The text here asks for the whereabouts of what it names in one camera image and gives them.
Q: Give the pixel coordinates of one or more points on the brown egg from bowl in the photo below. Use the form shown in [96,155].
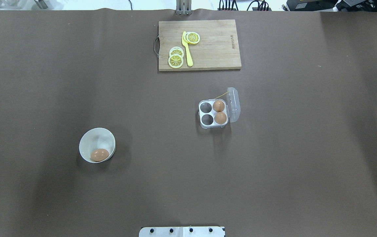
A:
[99,155]

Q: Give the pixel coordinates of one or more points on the clear plastic egg box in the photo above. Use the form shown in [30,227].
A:
[232,110]

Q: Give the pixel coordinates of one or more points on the brown egg in box near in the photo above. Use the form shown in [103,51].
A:
[220,118]

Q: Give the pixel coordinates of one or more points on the brown egg in box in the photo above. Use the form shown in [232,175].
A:
[220,118]
[219,106]

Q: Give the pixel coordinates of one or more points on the brown egg in box far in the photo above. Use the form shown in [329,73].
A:
[219,106]

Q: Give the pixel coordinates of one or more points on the yellow plastic knife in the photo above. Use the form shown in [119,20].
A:
[187,52]

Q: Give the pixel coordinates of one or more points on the lemon slice lower left pair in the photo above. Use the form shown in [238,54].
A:
[175,61]

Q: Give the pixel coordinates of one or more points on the lemon slice pair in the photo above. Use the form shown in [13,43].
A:
[175,61]
[176,50]

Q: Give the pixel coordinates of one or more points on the lemon slice upper left pair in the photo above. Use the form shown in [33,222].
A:
[176,50]

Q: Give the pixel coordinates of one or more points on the wooden cutting board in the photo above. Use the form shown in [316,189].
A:
[217,49]

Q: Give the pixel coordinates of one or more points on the lemon slice top right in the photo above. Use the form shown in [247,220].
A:
[192,37]

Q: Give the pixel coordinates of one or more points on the lemon slice under top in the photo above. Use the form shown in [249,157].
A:
[184,37]

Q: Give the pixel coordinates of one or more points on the white bowl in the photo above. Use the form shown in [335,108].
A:
[94,139]

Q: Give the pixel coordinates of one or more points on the aluminium frame post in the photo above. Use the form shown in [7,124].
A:
[183,7]

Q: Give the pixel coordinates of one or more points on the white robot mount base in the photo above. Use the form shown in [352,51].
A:
[182,231]

